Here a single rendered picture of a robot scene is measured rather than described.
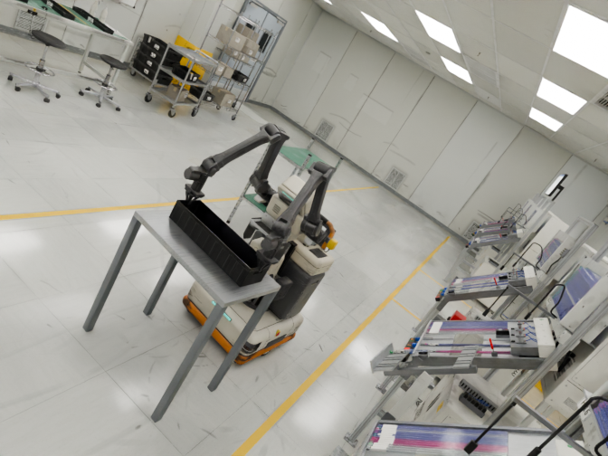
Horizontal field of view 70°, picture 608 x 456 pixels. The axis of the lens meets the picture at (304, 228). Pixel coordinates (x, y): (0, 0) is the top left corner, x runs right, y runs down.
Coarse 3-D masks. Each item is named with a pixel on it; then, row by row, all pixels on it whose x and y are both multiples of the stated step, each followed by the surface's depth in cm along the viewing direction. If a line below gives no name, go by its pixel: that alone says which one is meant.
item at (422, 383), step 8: (424, 376) 223; (432, 376) 224; (416, 384) 226; (424, 384) 224; (408, 392) 228; (416, 392) 226; (400, 400) 231; (408, 400) 228; (392, 408) 237; (400, 408) 231; (408, 408) 229; (400, 416) 231; (336, 448) 264
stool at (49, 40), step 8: (32, 32) 447; (40, 32) 458; (40, 40) 446; (48, 40) 449; (56, 40) 465; (64, 48) 464; (24, 64) 459; (40, 64) 468; (40, 72) 461; (24, 80) 473; (16, 88) 455; (40, 88) 473; (48, 88) 486; (48, 96) 470; (56, 96) 496
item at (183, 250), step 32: (128, 224) 218; (160, 224) 217; (192, 256) 207; (160, 288) 268; (224, 288) 199; (256, 288) 214; (96, 320) 241; (256, 320) 232; (192, 352) 200; (160, 416) 216
